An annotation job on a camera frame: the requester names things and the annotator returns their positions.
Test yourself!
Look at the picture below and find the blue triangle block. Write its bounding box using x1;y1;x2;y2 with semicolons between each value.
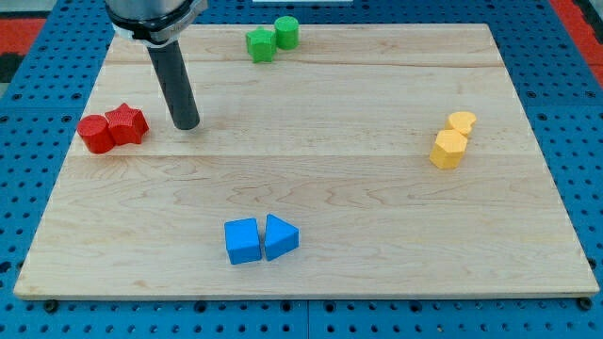
264;214;300;261

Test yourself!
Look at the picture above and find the red star block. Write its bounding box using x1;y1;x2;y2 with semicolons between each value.
105;103;149;146

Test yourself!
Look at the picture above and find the blue cube block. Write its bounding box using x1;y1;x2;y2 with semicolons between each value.
224;218;262;265

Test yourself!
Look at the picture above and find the yellow heart block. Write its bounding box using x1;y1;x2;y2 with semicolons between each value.
445;111;477;137

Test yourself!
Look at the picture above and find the wooden board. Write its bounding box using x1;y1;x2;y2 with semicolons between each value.
14;24;599;300

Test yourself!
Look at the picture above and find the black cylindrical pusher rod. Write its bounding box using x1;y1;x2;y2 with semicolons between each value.
147;40;201;130

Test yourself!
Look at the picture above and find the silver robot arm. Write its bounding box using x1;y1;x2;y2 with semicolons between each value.
105;0;208;48

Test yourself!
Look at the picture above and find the red cylinder block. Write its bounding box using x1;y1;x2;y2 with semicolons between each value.
76;115;116;153

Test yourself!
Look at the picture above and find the green star block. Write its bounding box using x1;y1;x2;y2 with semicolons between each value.
246;26;276;63

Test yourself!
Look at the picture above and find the green cylinder block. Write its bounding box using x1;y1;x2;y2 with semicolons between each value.
274;16;300;50

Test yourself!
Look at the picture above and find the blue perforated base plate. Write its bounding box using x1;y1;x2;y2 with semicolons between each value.
1;0;602;338

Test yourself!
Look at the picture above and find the yellow hexagon block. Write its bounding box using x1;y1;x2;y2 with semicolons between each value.
429;129;468;170

